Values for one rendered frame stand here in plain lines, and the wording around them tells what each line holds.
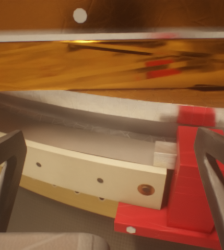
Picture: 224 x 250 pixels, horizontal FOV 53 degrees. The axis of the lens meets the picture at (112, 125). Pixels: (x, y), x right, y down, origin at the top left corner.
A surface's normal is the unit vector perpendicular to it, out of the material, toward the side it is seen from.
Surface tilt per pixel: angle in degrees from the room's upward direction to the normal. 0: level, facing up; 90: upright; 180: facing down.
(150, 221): 0
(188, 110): 90
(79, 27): 90
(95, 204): 62
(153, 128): 90
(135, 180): 90
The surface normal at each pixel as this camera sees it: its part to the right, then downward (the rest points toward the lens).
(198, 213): -0.21, 0.55
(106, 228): -0.27, 0.10
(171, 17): 0.00, 0.56
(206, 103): -0.02, -0.83
